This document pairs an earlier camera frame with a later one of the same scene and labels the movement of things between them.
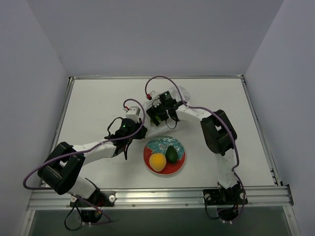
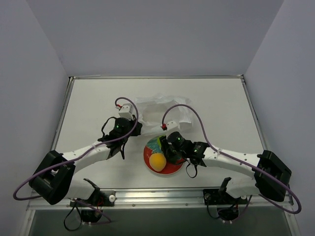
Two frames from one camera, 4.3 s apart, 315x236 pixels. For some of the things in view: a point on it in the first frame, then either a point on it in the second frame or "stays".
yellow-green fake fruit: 158,118 → 159,141
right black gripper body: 153,114 → 164,144
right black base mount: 227,200 stays
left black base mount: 92,207 stays
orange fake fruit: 157,162 stays
